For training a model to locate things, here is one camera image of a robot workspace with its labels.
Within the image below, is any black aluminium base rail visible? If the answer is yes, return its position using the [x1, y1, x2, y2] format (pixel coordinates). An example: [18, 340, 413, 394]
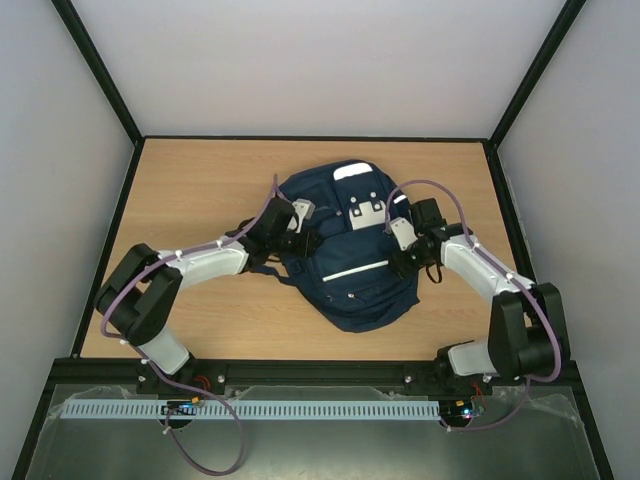
[49, 358, 581, 401]

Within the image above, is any controller circuit board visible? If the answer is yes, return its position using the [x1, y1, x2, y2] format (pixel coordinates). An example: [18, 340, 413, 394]
[159, 397, 205, 416]
[439, 399, 485, 419]

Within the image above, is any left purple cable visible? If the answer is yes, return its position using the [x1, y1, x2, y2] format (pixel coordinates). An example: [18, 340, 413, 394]
[101, 172, 281, 475]

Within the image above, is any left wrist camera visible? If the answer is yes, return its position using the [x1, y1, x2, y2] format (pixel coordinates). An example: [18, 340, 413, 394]
[289, 198, 315, 233]

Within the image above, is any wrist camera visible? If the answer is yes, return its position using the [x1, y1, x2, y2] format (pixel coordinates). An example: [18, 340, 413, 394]
[386, 217, 417, 251]
[289, 198, 315, 233]

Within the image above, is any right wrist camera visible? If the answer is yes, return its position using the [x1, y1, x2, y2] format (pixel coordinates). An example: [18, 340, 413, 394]
[386, 217, 417, 251]

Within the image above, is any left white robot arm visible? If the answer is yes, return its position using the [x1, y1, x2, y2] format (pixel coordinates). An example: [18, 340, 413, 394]
[95, 196, 322, 376]

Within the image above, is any right controller circuit board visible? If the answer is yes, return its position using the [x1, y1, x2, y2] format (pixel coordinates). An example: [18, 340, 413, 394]
[439, 399, 485, 419]

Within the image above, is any left controller circuit board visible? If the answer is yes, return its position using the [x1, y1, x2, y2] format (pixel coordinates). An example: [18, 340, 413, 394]
[159, 397, 205, 416]

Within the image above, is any black enclosure frame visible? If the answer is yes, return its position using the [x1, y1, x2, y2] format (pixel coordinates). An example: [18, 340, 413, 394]
[10, 0, 615, 480]

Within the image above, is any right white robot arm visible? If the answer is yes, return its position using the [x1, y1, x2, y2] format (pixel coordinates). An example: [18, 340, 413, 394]
[385, 199, 568, 392]

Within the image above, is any light blue slotted cable duct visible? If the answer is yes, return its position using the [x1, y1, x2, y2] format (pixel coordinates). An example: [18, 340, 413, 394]
[60, 399, 441, 421]

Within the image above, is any navy blue student backpack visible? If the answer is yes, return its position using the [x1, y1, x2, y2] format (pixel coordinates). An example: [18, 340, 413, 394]
[256, 159, 419, 333]

